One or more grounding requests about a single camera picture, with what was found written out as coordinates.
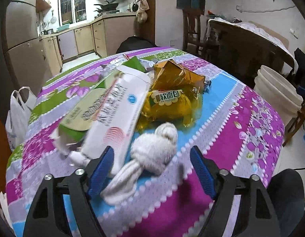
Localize green medicine box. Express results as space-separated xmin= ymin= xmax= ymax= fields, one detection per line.
xmin=51 ymin=55 xmax=146 ymax=155

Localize white medicine box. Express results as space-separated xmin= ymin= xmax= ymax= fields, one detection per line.
xmin=81 ymin=65 xmax=151 ymax=178

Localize white tissue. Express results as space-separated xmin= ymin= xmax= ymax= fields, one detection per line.
xmin=100 ymin=122 xmax=177 ymax=205

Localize yellow bread wrapper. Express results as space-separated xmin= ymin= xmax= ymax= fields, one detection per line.
xmin=136 ymin=59 xmax=205 ymax=132

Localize kitchen base cabinets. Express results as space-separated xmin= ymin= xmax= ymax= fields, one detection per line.
xmin=39 ymin=12 xmax=139 ymax=76

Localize kitchen window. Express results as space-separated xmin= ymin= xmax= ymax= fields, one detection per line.
xmin=58 ymin=0 xmax=86 ymax=26

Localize floral striped tablecloth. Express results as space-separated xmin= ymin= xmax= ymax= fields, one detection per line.
xmin=6 ymin=47 xmax=284 ymax=236

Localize white plastic bag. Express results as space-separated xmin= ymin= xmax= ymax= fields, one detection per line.
xmin=5 ymin=87 xmax=37 ymax=152

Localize white plastic bucket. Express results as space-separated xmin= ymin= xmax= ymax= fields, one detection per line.
xmin=254 ymin=65 xmax=303 ymax=126

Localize grey refrigerator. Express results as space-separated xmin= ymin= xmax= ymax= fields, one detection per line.
xmin=2 ymin=0 xmax=52 ymax=95

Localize dark wooden table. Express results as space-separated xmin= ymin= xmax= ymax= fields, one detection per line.
xmin=206 ymin=19 xmax=295 ymax=87

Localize white sheet on table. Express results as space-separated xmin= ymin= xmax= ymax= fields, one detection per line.
xmin=206 ymin=17 xmax=298 ymax=74

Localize dark wooden chair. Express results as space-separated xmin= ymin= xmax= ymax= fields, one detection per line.
xmin=182 ymin=7 xmax=207 ymax=57

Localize black wok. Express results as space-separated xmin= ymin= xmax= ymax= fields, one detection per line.
xmin=94 ymin=3 xmax=119 ymax=13

